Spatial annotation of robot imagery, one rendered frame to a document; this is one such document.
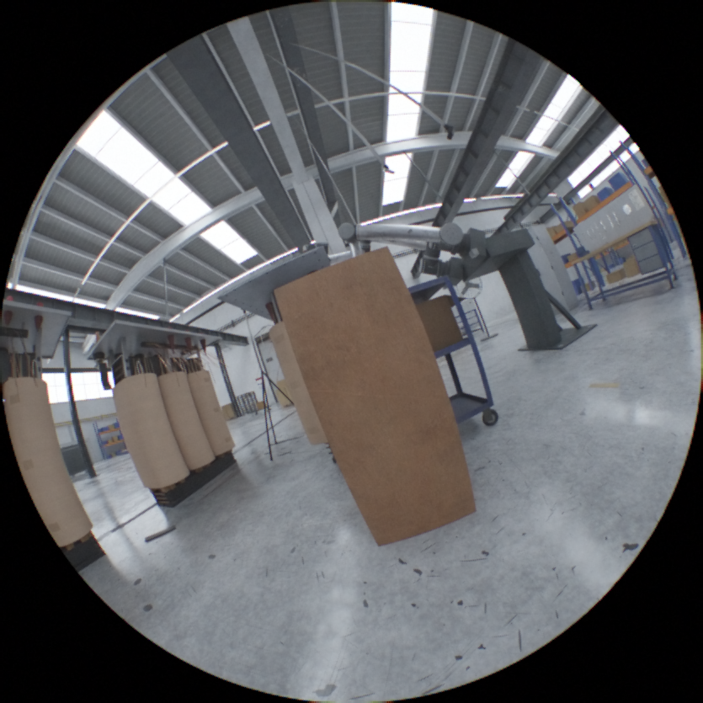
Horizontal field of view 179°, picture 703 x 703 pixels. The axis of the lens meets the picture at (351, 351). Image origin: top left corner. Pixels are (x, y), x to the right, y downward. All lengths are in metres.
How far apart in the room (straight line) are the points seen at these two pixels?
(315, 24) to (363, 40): 1.84
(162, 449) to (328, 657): 1.83
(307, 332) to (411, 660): 0.88
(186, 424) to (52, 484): 1.44
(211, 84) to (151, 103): 6.10
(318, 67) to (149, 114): 5.87
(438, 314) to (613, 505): 1.20
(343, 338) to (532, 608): 0.85
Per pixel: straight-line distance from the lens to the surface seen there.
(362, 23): 10.44
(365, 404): 0.61
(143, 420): 2.11
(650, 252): 4.02
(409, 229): 1.93
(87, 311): 9.63
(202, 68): 4.17
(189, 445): 2.36
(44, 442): 1.78
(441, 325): 1.28
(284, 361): 1.53
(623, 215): 4.79
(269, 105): 8.24
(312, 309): 0.63
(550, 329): 2.77
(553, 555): 0.74
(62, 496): 1.78
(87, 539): 1.95
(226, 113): 4.36
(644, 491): 0.89
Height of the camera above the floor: 0.63
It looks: 3 degrees up
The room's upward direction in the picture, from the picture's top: 21 degrees counter-clockwise
